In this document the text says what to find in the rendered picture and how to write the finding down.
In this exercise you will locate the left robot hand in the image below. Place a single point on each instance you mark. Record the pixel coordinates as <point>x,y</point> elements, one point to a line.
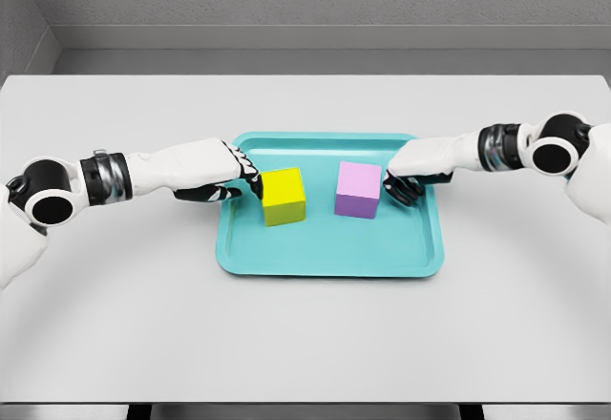
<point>210,162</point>

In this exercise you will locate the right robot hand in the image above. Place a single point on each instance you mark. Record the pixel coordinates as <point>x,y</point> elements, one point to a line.
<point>415,157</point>

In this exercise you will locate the purple cube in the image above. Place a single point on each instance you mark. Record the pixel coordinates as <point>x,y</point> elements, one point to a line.
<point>358,191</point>

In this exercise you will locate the yellow cube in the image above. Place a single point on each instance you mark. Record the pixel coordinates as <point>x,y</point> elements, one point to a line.
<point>284,195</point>

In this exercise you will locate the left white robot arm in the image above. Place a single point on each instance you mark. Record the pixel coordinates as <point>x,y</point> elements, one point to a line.
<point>95,186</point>

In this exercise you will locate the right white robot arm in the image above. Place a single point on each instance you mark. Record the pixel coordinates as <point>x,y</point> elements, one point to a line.
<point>534,153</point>

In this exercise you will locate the teal tray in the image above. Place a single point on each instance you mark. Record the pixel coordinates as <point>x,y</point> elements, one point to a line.
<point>329,243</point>

